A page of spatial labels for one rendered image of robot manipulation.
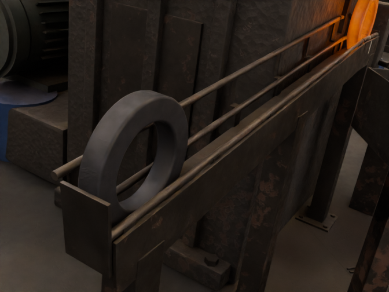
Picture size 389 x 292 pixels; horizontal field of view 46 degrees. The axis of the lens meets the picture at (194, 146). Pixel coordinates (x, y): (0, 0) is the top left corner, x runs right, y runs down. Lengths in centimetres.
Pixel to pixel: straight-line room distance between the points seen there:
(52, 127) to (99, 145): 122
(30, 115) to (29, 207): 34
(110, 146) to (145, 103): 7
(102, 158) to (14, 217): 117
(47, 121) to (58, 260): 54
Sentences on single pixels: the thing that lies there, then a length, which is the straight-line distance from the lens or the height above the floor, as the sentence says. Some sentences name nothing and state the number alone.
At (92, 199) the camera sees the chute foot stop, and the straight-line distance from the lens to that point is 52.
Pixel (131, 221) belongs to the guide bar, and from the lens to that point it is 57.
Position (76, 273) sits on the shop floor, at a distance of 143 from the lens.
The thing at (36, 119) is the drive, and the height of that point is 24.
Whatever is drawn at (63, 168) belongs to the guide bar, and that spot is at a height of 66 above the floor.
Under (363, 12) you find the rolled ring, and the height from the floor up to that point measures 79.
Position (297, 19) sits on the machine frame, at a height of 78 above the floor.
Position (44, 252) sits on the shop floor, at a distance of 151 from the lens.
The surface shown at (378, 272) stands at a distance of 117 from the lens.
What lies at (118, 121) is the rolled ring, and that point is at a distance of 52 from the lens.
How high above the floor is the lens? 93
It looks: 25 degrees down
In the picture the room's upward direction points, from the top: 8 degrees clockwise
